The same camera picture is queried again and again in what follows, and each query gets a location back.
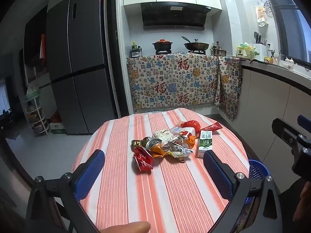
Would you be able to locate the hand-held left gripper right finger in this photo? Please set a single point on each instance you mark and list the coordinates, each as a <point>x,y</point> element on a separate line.
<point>216,174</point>

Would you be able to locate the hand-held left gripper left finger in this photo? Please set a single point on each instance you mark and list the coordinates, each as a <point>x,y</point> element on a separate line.
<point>90,172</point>

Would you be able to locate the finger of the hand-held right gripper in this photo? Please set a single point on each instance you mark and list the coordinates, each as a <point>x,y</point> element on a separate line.
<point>305,121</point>
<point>284,132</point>

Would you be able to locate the blue plastic basket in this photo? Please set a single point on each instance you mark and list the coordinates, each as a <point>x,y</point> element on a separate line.
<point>257,170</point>

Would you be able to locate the orange snack packet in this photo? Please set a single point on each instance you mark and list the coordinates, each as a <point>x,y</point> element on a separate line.
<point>191,141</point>

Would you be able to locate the gold foil bag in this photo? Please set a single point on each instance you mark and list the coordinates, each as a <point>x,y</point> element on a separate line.
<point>137,143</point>

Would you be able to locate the person's right hand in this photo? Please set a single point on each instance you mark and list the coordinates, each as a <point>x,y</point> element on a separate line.
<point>303,206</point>

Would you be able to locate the person's left hand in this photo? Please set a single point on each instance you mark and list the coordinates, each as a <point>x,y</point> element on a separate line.
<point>128,227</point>

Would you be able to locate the green white milk carton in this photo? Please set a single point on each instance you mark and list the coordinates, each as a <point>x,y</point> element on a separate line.
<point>205,143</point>

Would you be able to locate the kitchen counter cabinets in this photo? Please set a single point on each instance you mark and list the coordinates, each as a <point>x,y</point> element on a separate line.
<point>262,97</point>

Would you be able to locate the white yellow snack bag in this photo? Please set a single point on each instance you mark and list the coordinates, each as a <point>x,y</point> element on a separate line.
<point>179,151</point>

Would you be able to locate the person's black trousers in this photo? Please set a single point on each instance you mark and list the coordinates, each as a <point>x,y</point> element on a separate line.
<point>288,203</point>

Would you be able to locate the red sachet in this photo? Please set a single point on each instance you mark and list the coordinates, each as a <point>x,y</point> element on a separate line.
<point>213,128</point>

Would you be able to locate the colourful floor mat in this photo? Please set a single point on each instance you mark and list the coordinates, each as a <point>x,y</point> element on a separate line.
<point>245,216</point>

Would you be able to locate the white red snack bag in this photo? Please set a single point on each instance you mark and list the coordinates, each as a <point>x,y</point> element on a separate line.
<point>184,132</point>

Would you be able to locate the red round wrapper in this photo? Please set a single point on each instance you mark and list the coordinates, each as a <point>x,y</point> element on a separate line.
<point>192,126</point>

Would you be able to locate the red crushed packet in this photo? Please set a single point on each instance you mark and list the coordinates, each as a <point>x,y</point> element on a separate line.
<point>143,160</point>

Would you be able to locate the cardboard box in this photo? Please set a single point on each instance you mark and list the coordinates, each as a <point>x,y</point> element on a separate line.
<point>57,128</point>

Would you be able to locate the orange striped tablecloth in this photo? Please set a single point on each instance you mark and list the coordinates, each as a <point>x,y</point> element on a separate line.
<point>158,199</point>

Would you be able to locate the red plastic bag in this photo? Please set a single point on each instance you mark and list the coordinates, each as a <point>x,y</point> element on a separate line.
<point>55,117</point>

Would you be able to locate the orange crushed can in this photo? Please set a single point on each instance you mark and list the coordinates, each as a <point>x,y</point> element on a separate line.
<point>156,149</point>

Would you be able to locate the beige patterned paper bag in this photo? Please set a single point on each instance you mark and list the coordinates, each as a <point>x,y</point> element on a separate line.
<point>162,134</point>

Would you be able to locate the narrow printed cloth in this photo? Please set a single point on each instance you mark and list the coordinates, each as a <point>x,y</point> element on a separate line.
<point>228,87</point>

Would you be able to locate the tiered storage rack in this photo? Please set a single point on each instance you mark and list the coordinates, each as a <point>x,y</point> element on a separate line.
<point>34,111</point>

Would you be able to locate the white knife holder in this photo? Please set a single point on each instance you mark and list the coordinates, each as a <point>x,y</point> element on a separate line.
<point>260,49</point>

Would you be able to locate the window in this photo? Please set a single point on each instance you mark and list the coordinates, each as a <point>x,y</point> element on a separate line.
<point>296,34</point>

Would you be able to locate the green yellow containers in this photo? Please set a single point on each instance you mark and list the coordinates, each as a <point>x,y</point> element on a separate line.
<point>245,50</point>

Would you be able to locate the large printed cloth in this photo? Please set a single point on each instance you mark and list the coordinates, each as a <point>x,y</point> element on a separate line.
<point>175,82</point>

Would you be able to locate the steel pot with lid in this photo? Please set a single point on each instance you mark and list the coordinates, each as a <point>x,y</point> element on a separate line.
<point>220,51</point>

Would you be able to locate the grey refrigerator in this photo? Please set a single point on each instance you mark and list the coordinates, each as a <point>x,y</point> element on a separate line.
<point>77,65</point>

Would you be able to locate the dark sauce bottles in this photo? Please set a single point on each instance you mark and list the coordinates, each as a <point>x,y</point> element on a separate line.
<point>216,46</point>

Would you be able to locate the yellow hanging bag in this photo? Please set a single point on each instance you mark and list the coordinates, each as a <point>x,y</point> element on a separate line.
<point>261,15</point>

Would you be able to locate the metal hanging trivet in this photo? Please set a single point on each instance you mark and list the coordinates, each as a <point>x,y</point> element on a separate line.
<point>267,6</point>

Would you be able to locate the black wok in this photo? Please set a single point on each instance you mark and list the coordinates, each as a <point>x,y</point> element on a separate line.
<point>195,45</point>

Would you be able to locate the gas stove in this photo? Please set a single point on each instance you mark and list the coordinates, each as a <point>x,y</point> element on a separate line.
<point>179,52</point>

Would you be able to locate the seasoning bottle rack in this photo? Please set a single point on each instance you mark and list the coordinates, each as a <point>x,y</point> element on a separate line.
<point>135,49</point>

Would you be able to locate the orange hanging cloth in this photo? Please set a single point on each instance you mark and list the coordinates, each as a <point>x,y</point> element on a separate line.
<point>43,46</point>

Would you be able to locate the black clay pot orange lid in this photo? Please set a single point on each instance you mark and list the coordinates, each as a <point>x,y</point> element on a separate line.
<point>162,45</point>

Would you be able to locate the black range hood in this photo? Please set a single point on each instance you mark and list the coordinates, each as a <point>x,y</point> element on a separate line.
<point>173,15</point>

